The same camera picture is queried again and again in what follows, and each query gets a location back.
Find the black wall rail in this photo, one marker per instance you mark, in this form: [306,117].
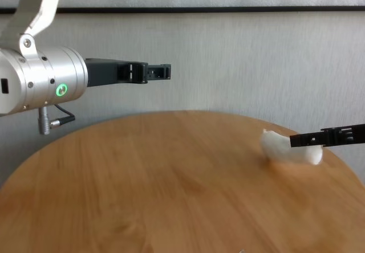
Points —
[199,10]

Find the white plastic-wrapped sandbag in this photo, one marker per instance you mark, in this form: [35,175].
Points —
[273,147]

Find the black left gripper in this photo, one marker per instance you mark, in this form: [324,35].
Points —
[102,72]

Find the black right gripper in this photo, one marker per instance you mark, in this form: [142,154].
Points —
[361,134]

